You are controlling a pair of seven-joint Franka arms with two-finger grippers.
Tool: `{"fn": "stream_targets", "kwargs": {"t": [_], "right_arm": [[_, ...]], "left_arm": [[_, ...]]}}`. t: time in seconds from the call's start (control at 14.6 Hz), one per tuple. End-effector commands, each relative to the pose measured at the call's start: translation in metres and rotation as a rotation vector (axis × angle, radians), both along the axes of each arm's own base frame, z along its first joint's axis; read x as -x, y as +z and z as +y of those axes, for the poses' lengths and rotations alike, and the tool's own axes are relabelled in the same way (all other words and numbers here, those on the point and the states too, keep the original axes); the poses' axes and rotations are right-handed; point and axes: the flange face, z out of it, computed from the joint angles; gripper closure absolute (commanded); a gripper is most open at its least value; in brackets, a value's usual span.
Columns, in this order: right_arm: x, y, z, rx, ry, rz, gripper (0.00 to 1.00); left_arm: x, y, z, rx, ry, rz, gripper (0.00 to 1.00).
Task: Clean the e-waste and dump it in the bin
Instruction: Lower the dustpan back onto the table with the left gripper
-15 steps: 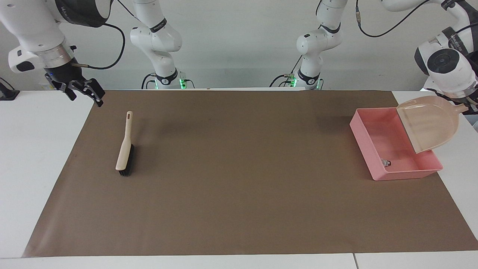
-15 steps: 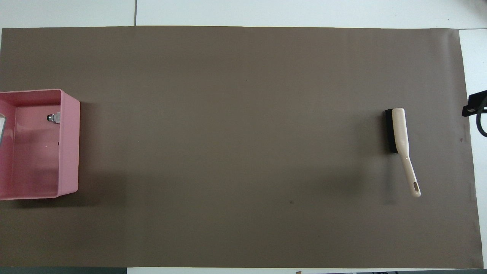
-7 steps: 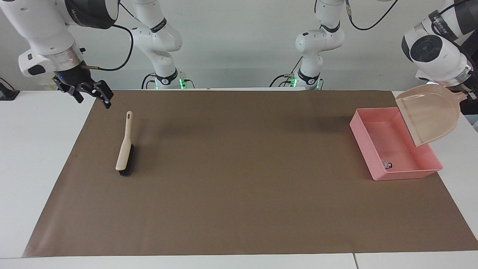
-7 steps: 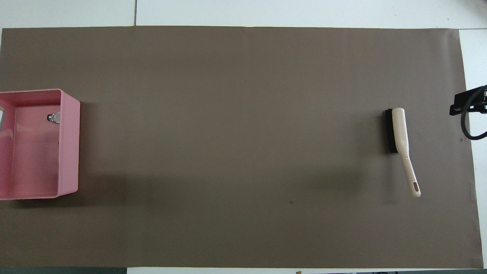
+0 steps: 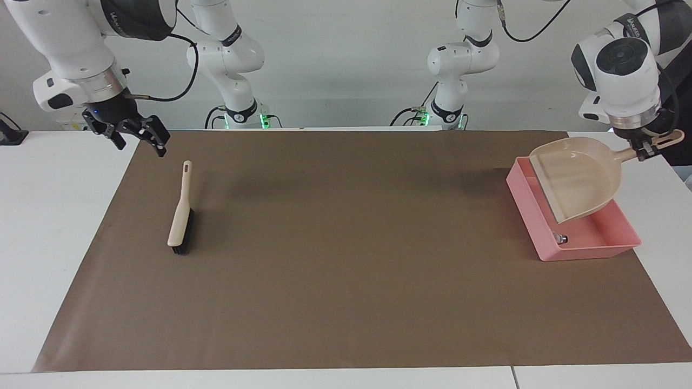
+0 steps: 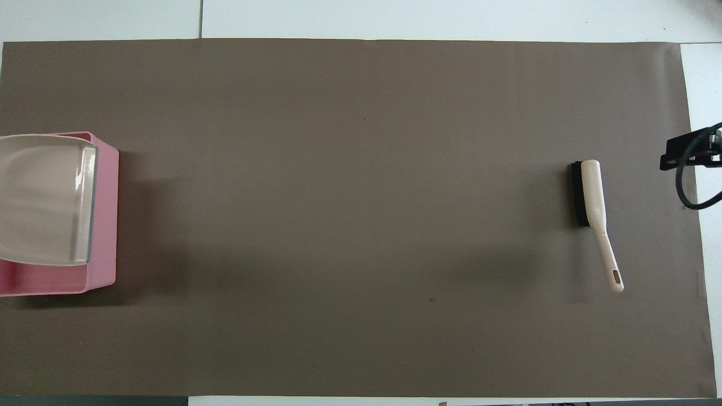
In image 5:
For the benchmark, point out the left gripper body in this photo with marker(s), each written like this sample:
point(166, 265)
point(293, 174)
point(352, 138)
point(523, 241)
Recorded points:
point(643, 128)

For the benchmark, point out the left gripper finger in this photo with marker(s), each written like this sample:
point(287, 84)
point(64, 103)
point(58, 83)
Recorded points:
point(642, 151)
point(654, 151)

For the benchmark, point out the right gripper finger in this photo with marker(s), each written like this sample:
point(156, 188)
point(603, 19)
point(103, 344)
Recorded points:
point(154, 135)
point(114, 138)

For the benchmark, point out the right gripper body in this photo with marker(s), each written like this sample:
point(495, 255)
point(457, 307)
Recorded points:
point(111, 108)

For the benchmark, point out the beige plastic dustpan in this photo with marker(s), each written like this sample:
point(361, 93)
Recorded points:
point(578, 178)

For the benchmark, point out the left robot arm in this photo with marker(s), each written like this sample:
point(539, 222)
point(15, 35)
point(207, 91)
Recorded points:
point(630, 75)

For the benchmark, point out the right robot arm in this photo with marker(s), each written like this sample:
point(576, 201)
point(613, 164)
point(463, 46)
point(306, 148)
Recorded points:
point(70, 38)

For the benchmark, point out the pink plastic bin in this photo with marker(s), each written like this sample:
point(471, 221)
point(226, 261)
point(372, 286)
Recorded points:
point(605, 232)

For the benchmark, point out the small metal e-waste piece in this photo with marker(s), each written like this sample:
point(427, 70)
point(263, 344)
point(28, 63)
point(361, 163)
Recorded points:
point(561, 238)

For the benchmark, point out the beige brush with black bristles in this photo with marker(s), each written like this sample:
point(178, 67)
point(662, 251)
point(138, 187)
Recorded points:
point(180, 216)

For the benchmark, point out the black stand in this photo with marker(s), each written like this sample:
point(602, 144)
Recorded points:
point(12, 135)

